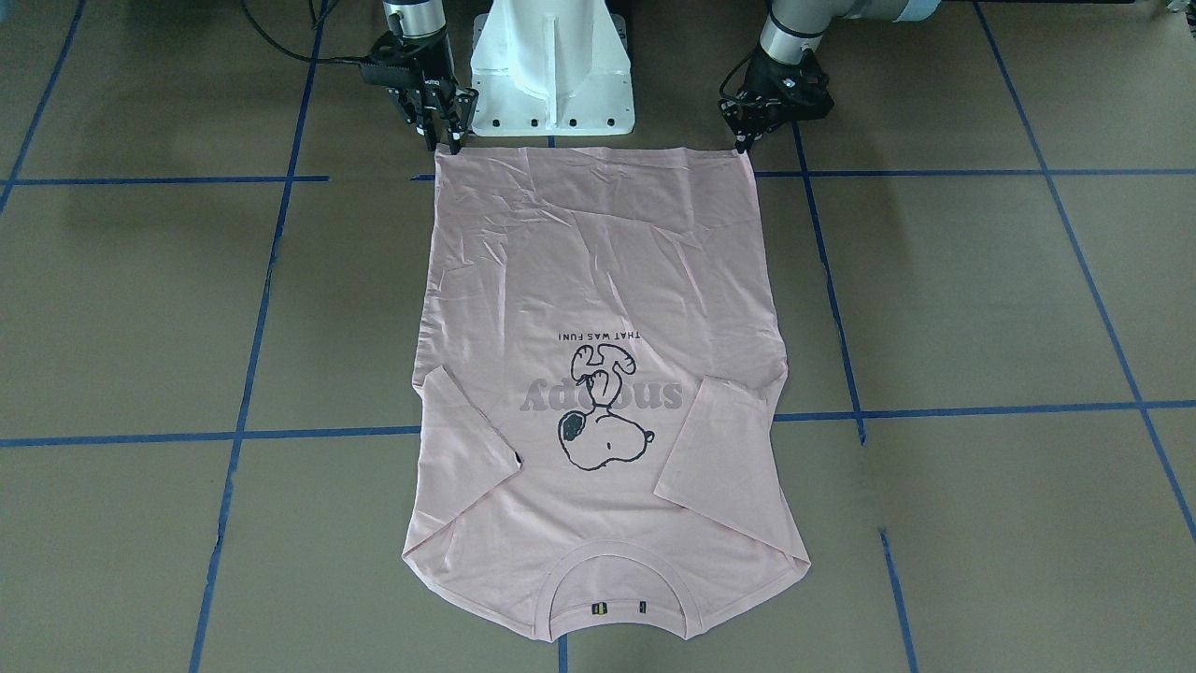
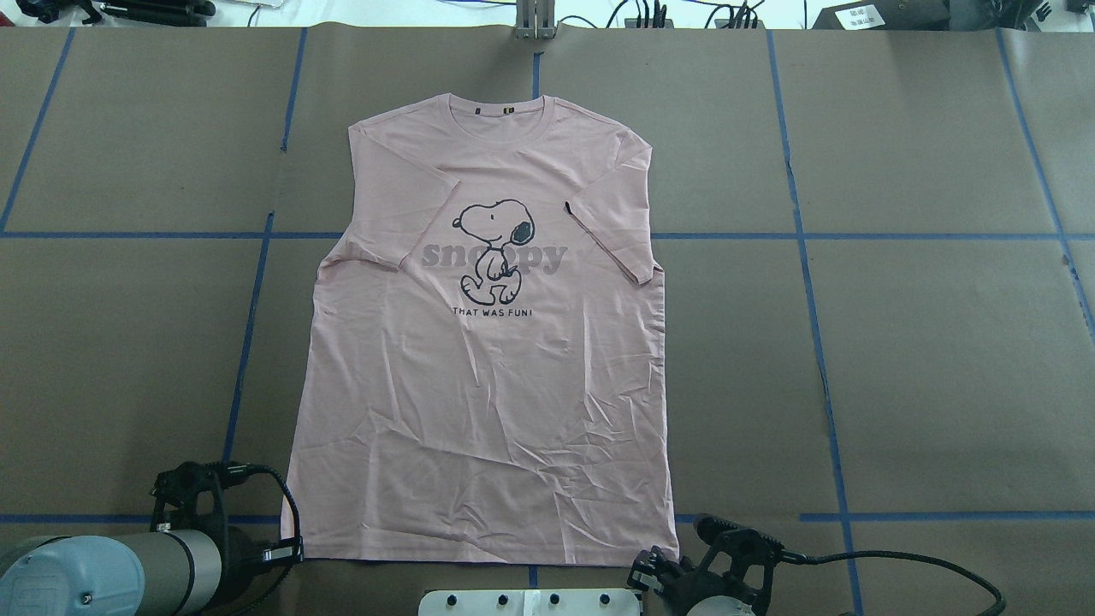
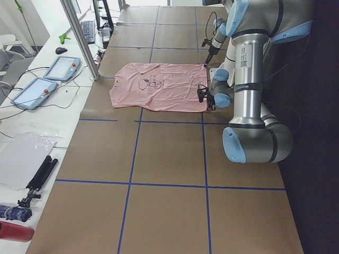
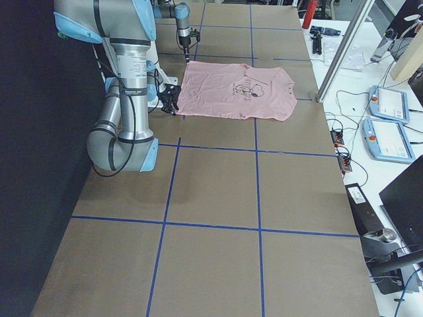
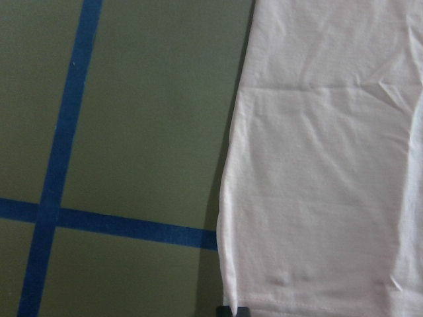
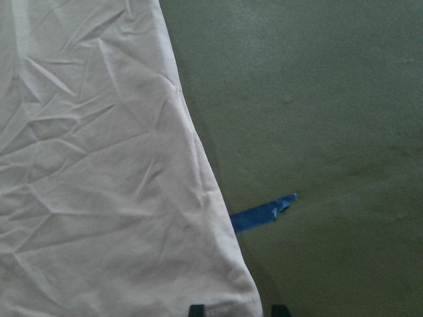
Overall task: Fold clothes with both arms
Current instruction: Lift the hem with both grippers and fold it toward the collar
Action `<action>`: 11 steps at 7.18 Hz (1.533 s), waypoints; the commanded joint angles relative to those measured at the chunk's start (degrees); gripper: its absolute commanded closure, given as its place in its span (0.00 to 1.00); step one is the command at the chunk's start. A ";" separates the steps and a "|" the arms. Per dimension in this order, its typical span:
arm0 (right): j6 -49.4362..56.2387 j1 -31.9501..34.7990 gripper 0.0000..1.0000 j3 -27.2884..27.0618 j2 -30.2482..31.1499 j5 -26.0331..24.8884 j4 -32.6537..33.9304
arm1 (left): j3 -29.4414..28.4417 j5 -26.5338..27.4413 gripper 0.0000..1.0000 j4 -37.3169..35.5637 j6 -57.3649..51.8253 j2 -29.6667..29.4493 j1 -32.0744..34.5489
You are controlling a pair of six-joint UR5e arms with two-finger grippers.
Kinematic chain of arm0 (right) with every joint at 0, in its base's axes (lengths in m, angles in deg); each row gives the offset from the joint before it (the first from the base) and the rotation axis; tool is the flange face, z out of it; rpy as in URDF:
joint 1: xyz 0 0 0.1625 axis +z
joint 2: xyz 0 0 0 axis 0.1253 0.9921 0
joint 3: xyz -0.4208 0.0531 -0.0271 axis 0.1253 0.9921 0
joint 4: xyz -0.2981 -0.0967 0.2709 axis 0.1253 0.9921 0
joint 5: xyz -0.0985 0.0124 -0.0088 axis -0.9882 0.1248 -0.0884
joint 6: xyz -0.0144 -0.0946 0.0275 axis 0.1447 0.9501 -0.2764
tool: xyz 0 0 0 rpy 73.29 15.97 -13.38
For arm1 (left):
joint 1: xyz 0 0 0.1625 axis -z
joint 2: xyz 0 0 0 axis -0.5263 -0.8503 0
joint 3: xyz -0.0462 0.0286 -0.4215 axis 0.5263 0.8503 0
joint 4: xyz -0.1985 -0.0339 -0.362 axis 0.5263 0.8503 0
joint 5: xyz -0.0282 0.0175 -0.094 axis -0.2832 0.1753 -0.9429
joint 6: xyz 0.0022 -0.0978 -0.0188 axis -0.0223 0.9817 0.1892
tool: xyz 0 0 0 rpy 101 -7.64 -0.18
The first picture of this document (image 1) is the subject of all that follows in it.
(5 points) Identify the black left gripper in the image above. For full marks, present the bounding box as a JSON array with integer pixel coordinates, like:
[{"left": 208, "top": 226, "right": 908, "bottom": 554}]
[{"left": 719, "top": 50, "right": 834, "bottom": 154}]

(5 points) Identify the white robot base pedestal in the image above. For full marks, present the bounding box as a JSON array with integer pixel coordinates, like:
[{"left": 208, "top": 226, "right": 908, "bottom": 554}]
[{"left": 470, "top": 1, "right": 636, "bottom": 137}]

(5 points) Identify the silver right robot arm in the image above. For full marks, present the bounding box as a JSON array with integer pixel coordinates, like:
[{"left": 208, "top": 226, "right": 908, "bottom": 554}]
[{"left": 360, "top": 1, "right": 478, "bottom": 154}]

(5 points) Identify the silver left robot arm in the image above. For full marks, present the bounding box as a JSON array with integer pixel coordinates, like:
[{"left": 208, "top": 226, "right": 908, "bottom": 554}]
[{"left": 719, "top": 1, "right": 940, "bottom": 154}]

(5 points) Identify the pink Snoopy t-shirt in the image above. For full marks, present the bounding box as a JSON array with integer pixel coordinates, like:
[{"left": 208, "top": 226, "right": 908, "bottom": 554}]
[{"left": 402, "top": 148, "right": 811, "bottom": 640}]

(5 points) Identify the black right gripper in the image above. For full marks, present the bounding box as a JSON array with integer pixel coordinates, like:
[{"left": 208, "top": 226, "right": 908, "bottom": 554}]
[{"left": 362, "top": 33, "right": 478, "bottom": 157}]

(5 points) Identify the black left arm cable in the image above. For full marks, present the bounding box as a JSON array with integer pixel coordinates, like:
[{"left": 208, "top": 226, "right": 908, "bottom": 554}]
[{"left": 718, "top": 47, "right": 762, "bottom": 108}]

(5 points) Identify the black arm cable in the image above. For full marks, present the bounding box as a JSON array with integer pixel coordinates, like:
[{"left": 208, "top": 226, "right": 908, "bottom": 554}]
[
  {"left": 718, "top": 47, "right": 762, "bottom": 108},
  {"left": 238, "top": 0, "right": 393, "bottom": 68}
]

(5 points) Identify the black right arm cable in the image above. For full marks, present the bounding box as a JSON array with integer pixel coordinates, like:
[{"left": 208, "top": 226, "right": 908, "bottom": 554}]
[{"left": 238, "top": 0, "right": 393, "bottom": 68}]

